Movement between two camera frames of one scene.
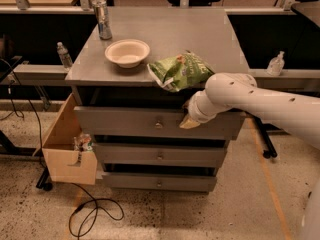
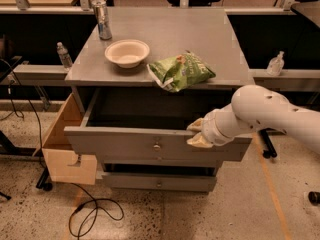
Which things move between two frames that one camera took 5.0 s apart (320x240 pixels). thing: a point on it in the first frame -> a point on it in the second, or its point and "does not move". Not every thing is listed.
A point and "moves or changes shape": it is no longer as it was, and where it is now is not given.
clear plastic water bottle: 64,56 does not move
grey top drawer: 151,122 moves or changes shape
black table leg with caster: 269,149 does not move
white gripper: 196,111 -> 209,129
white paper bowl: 127,53 does not move
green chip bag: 178,72 does not move
